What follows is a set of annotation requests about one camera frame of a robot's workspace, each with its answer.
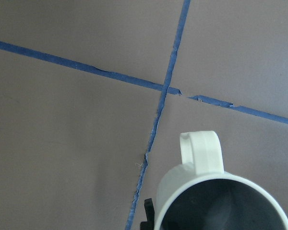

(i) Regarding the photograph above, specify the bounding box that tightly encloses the white ribbed HOME mug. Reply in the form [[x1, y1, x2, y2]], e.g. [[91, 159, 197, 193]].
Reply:
[[154, 131, 288, 230]]

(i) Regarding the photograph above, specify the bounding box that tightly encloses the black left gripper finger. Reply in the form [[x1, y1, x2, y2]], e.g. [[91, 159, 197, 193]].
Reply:
[[140, 198, 155, 230]]

